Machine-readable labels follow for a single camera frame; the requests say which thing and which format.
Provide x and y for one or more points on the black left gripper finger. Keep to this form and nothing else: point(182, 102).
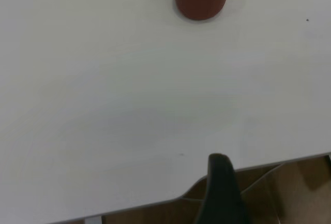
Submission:
point(222, 195)

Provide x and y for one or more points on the white table leg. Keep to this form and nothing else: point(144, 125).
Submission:
point(93, 220)

